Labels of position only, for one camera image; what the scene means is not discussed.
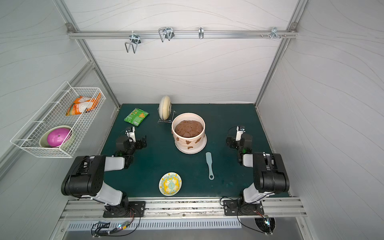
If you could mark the aluminium top rail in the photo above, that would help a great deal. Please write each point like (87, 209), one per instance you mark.
(179, 35)

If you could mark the brown clay mud lump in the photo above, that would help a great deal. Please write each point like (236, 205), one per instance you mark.
(189, 129)

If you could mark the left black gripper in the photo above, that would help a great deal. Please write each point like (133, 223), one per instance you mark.
(139, 142)

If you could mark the left base wiring bundle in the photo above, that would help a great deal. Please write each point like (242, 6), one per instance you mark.
(111, 229)

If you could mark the double metal hook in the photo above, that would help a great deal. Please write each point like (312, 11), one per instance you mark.
(132, 44)

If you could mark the wire plate stand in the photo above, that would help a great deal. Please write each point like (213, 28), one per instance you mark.
(170, 119)

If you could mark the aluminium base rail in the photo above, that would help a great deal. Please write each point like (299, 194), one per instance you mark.
(158, 208)

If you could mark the right base wiring bundle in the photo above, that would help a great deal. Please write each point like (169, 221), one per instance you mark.
(261, 223)

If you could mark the small metal clip hook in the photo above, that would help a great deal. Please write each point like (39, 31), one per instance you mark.
(201, 33)

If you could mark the metal loop hook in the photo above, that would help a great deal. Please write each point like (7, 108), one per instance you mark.
(166, 33)

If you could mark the cream plate on edge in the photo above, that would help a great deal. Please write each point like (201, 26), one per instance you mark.
(165, 108)

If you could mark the white ceramic pot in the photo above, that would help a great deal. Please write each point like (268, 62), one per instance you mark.
(193, 145)

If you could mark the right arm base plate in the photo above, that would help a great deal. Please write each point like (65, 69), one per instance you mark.
(237, 208)

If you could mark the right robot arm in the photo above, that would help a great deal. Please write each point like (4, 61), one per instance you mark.
(269, 177)

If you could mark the light teal scrub brush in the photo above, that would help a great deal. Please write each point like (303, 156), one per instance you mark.
(209, 162)

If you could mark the green table mat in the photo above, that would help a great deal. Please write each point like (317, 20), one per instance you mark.
(161, 155)

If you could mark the white wire wall basket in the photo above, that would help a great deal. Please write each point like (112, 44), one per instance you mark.
(53, 114)

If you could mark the yellow teal patterned bowl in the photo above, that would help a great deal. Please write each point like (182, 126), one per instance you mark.
(170, 184)

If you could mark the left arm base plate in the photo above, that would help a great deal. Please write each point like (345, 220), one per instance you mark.
(125, 210)

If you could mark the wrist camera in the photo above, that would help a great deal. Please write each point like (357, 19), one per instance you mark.
(240, 130)
(130, 132)

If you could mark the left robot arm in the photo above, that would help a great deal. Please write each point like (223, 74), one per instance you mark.
(85, 179)

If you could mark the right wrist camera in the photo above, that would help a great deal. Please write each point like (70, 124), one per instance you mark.
(240, 130)

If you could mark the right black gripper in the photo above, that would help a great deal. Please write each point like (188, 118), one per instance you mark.
(232, 141)

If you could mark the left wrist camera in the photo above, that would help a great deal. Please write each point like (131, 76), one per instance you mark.
(130, 132)

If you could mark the green snack packet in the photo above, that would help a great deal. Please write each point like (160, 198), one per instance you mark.
(136, 117)

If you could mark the base wiring bundle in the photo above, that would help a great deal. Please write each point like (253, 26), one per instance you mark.
(111, 229)
(261, 223)

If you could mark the orange white snack bag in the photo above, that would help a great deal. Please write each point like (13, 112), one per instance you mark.
(83, 105)

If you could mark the metal bracket hook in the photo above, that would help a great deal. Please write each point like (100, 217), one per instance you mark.
(273, 34)

